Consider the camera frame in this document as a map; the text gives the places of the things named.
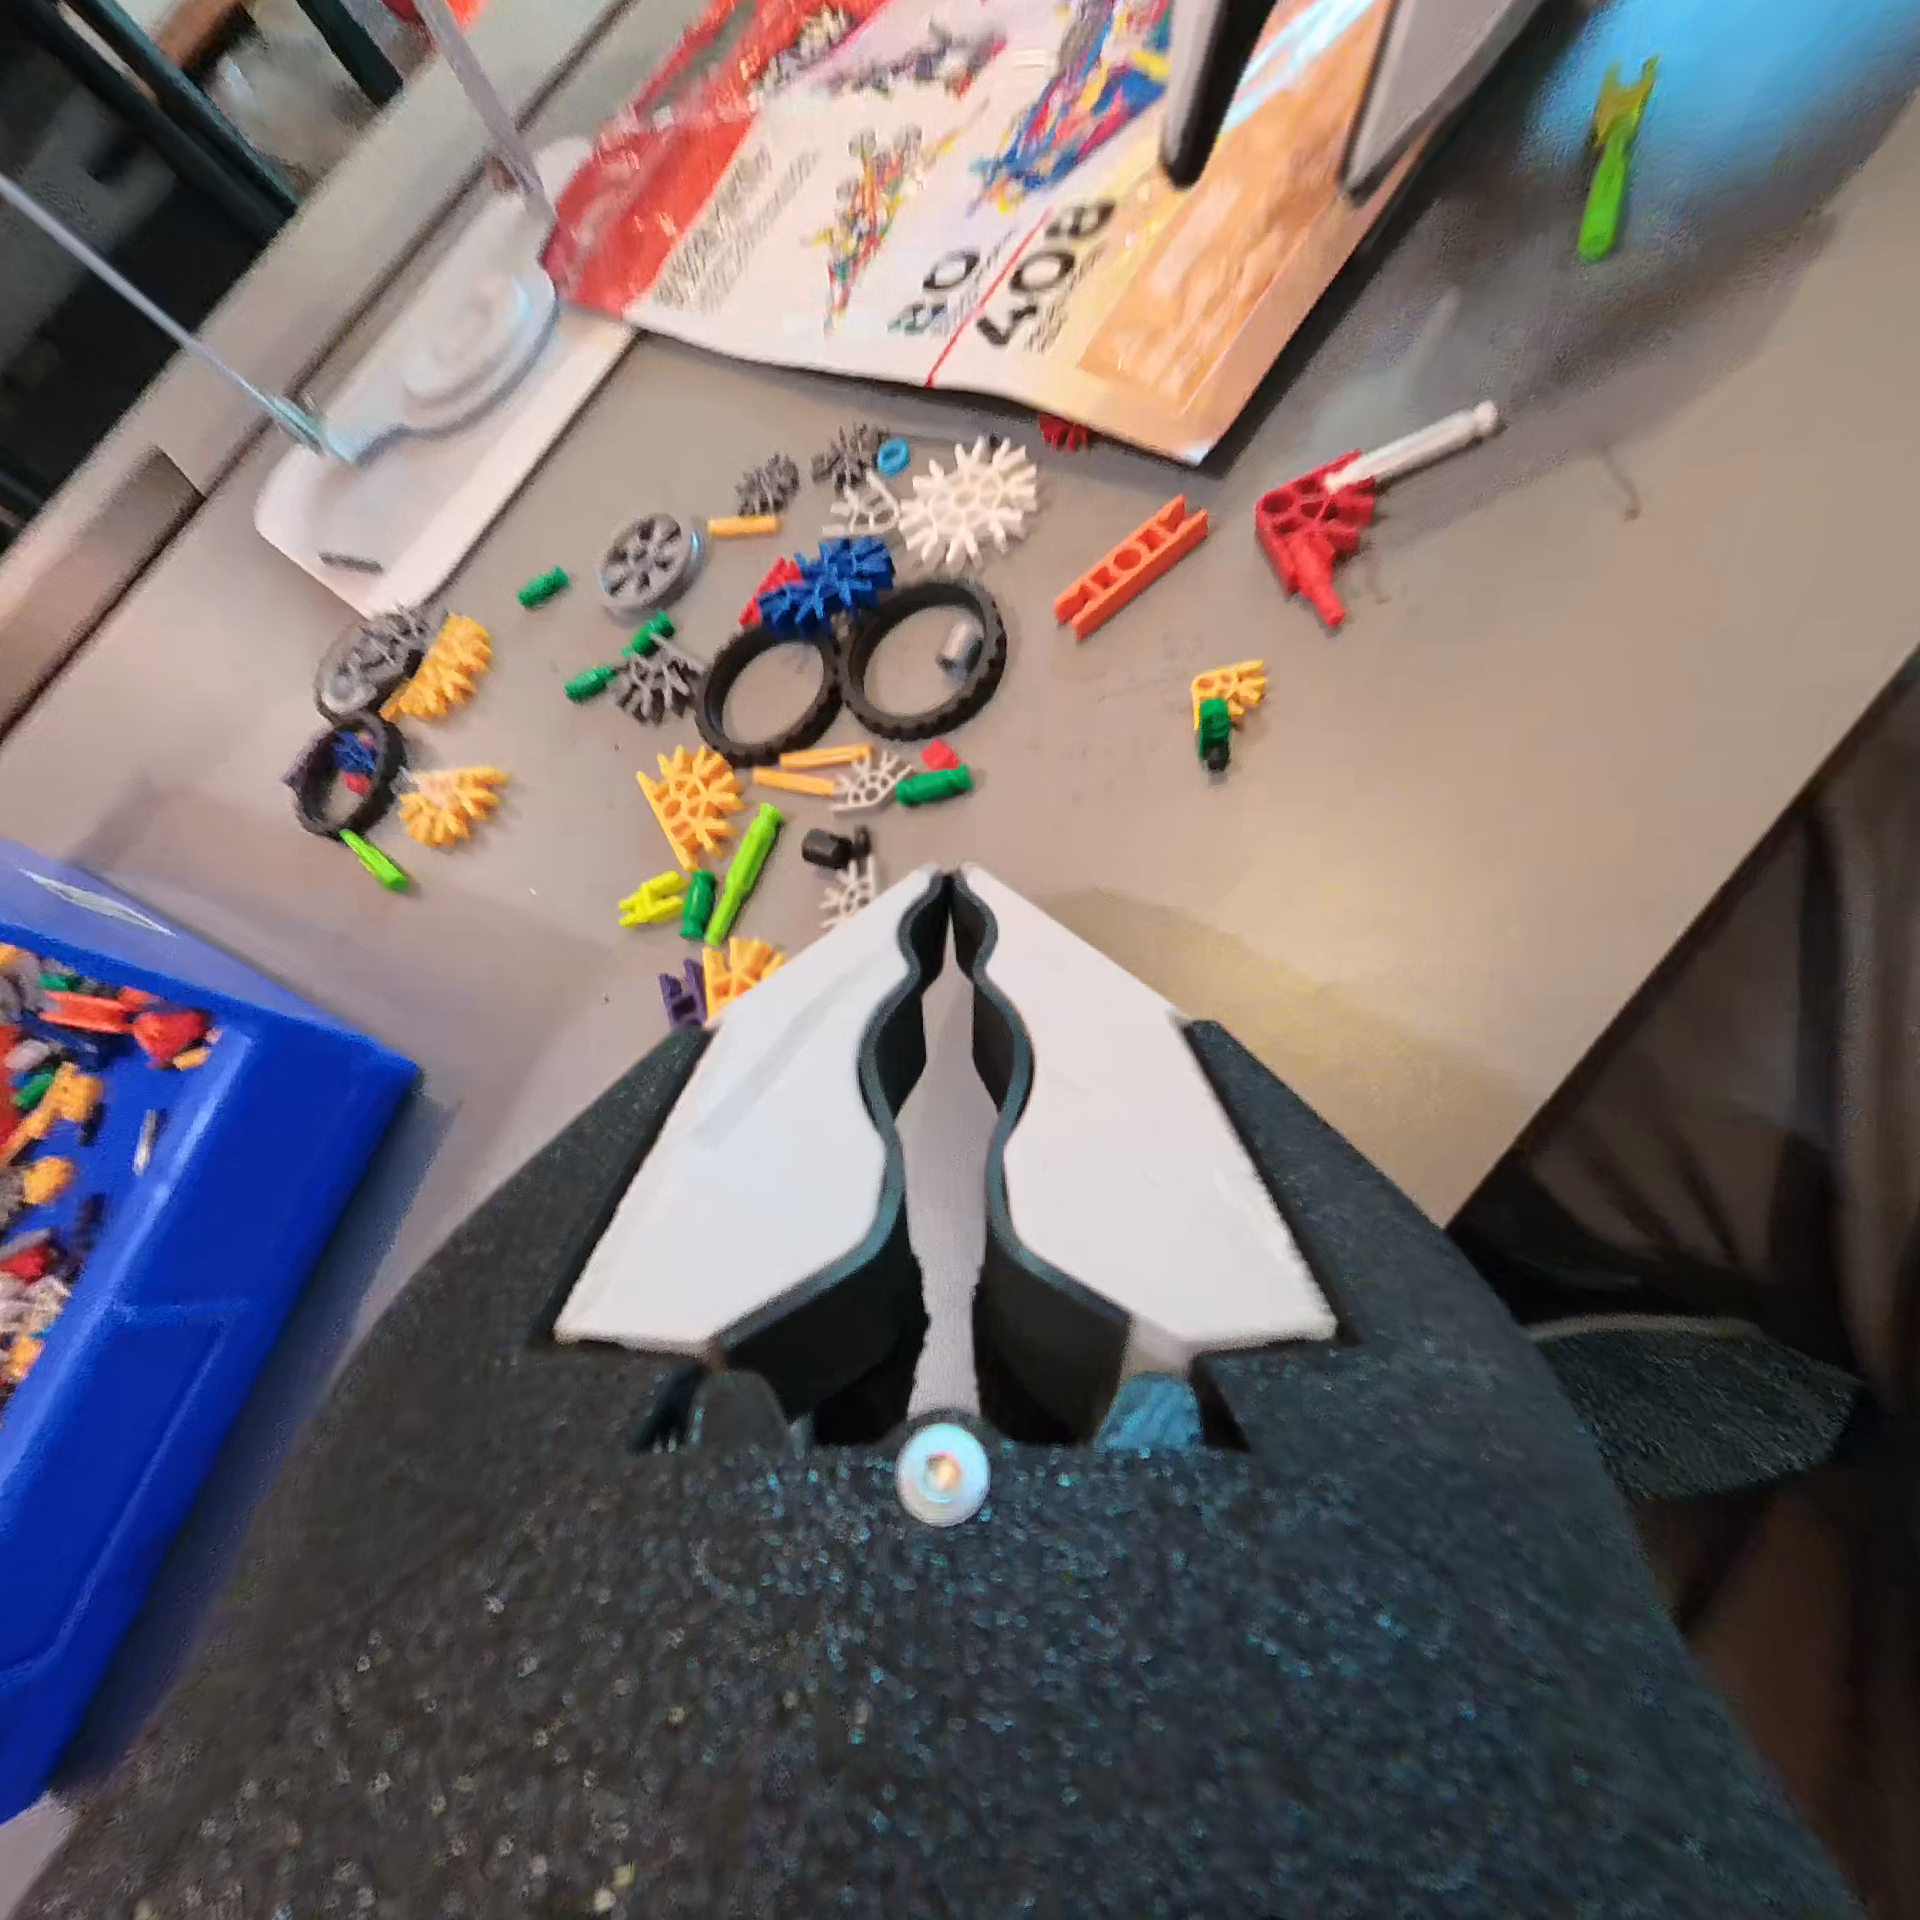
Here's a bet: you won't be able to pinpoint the black tyre with grey hub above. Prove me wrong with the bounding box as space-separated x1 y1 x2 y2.
315 604 447 722

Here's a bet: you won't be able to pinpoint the heap of mixed toy pieces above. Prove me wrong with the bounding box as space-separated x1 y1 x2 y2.
0 938 219 1412

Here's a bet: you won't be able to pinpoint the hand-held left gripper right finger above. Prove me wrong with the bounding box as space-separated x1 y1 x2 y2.
956 865 1340 1450

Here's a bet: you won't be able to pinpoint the red connector with rod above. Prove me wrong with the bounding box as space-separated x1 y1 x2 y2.
1255 402 1502 629

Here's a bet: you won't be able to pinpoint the person's grey trousers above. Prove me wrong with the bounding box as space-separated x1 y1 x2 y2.
1447 705 1920 1920

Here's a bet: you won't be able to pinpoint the blue plastic bin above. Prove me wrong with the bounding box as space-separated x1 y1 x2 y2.
0 840 422 1824

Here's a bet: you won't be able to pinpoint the white snowflake connector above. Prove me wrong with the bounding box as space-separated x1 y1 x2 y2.
897 435 1041 571

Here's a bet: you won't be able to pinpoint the orange connector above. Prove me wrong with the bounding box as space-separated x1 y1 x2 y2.
1054 496 1212 640

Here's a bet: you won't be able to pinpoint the blue snowflake connector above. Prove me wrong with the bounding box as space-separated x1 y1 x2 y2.
757 535 897 635

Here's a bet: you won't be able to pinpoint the white flat board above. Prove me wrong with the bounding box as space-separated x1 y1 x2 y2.
255 316 639 617

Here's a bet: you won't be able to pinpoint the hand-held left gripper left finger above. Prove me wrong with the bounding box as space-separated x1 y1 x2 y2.
550 866 953 1444

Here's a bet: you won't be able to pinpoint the black rubber tyre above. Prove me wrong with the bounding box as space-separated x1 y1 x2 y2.
287 712 409 842
834 576 1010 746
693 621 853 770

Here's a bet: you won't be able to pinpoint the dark grey chair seat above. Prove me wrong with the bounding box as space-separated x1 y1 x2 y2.
1529 1317 1865 1505

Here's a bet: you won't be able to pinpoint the grey wheel hub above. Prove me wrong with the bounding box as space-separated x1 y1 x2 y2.
597 512 707 624

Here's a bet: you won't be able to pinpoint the lime rod with connector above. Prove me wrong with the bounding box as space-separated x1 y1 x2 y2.
1575 57 1660 265

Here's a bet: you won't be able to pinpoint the dark grey fan connector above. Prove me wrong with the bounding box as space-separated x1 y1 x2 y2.
613 642 707 724

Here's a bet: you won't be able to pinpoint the printed toy packaging bag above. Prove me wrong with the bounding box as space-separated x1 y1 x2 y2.
543 0 1442 467

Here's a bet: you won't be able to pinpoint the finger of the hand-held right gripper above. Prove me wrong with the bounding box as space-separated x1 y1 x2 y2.
1340 0 1547 197
1159 0 1278 191

